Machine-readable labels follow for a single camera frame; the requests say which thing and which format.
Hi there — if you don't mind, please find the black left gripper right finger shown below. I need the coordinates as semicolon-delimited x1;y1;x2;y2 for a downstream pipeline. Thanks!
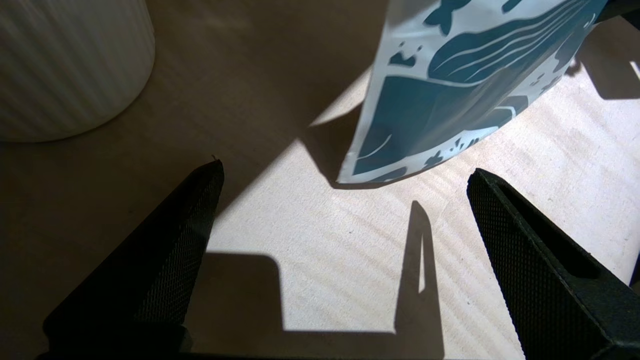
466;168;640;360

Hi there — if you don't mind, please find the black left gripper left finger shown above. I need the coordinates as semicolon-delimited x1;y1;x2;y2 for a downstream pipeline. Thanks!
42;158;225;357

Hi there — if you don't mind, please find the white pouch blue horse print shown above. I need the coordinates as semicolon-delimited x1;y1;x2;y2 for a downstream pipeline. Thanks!
336;0;612;185

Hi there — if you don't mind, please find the beige wooden shelf unit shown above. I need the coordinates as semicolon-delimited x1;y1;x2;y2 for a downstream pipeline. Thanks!
0;0;640;360

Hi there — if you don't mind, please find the white ribbed mug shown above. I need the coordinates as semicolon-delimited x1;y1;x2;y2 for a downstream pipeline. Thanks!
0;0;157;144

